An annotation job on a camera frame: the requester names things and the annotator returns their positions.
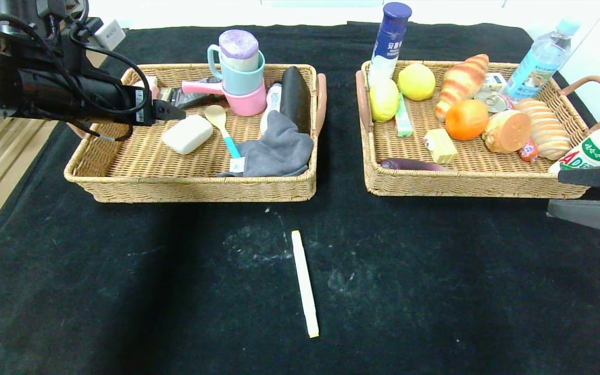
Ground woven wicker basket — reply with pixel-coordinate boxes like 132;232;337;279
355;60;600;200
64;64;328;204

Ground cream spoon with blue handle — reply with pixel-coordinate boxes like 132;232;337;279
204;104;243;160

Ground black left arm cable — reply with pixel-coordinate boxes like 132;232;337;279
0;13;153;132

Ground round brown bun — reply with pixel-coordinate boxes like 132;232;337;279
482;109;533;155

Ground yellow butter block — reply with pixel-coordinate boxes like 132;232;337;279
424;129;458;165

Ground purple eggplant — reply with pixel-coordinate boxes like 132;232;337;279
378;158;454;172

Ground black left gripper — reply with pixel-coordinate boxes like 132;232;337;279
82;76;186;127

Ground white bottle with blue cap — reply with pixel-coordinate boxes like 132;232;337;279
367;2;413;89

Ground purple trash bag roll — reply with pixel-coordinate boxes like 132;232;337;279
219;30;260;72

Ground silver metal box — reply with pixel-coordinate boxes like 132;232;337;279
91;18;127;52

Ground striped croissant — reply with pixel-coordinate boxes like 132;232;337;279
435;54;490;123

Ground tin can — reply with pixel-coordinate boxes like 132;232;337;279
474;90;509;113

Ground white soap bar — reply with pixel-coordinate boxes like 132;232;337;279
161;114;215;156

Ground round yellow fruit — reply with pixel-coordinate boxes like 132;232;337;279
397;63;436;102

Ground ridged long bread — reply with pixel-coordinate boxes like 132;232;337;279
515;98;572;161

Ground red sausage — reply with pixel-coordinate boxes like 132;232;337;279
518;139;540;163

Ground clear water bottle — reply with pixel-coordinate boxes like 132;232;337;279
503;16;582;102

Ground black plastic pouch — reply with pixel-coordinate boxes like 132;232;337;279
171;77;222;110

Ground oval yellow lemon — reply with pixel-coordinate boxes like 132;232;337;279
368;78;400;123

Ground white green milk bottle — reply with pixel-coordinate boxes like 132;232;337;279
548;112;600;174

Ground green gum pack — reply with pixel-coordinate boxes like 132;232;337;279
394;93;414;139

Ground teal mug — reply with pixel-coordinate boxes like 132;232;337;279
207;44;267;97

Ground black oblong case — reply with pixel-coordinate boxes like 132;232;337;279
279;66;312;136

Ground white tube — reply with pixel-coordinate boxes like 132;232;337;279
259;82;283;133

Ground thin red black wire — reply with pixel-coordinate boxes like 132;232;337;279
65;121;135;142

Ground grey cloth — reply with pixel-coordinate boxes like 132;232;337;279
217;110;315;179

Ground pink cup with long handle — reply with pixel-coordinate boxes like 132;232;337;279
182;79;268;117

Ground white table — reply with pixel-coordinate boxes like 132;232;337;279
102;0;600;53

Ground orange mandarin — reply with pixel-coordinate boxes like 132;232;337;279
444;99;490;142

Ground white marker pen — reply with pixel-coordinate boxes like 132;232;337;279
291;230;320;339

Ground pink plastic bottle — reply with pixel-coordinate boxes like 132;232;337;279
133;76;159;101

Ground small white green carton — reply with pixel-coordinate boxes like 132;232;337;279
486;73;509;94

